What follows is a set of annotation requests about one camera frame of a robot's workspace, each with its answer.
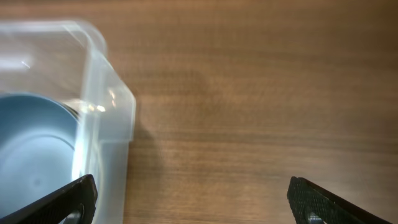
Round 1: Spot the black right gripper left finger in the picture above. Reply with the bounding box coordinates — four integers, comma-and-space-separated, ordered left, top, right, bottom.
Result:
1, 174, 98, 224

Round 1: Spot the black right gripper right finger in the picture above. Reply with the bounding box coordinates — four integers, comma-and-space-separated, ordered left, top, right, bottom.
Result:
287, 177, 391, 224

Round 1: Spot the blue bowl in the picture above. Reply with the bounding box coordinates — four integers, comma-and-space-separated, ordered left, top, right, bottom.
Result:
1, 94, 78, 217

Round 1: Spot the clear plastic storage bin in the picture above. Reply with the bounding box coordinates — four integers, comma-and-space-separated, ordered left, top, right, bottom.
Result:
1, 20, 136, 223

